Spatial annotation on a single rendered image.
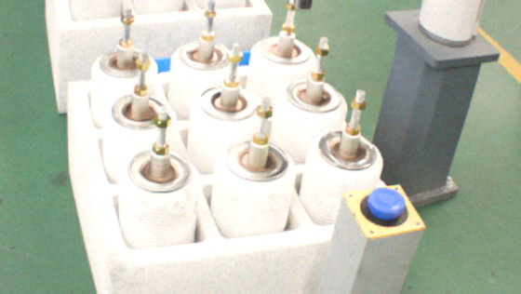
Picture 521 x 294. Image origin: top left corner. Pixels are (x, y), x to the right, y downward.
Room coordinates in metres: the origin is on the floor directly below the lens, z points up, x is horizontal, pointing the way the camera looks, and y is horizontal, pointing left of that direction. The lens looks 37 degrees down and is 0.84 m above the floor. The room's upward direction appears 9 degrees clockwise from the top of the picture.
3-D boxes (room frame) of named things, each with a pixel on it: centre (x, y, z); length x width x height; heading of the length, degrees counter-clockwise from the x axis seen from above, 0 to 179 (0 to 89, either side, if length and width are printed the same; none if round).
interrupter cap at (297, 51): (1.01, -0.01, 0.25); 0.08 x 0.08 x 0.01
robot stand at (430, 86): (1.09, -0.26, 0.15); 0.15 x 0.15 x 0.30; 31
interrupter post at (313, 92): (0.91, -0.06, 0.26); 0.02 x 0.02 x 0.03
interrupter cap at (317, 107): (0.91, -0.06, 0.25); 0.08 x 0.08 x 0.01
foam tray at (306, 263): (0.86, 0.05, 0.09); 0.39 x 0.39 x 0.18; 24
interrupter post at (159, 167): (0.70, 0.11, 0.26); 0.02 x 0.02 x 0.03
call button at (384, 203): (0.62, -0.14, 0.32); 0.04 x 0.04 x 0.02
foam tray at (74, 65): (1.36, 0.27, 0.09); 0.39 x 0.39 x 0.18; 24
